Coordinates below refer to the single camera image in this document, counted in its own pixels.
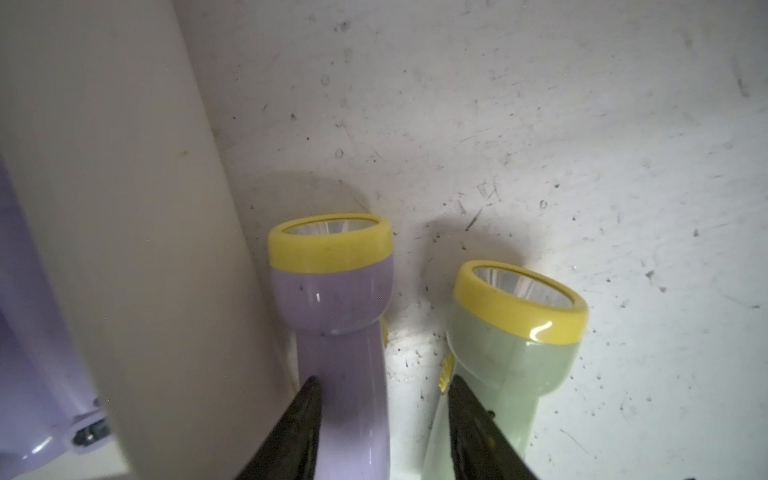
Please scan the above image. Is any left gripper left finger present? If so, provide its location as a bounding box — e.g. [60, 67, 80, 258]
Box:
[235, 376, 322, 480]

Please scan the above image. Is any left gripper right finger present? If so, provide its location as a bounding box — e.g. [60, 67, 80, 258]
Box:
[448, 375, 537, 480]

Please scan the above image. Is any green flashlight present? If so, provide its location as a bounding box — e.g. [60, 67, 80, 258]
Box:
[422, 260, 589, 479]

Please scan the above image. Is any tall purple flashlight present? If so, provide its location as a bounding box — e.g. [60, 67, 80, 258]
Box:
[1, 170, 114, 479]

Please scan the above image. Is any white rectangular storage tray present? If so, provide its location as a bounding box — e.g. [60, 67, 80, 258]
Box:
[1, 1, 292, 479]

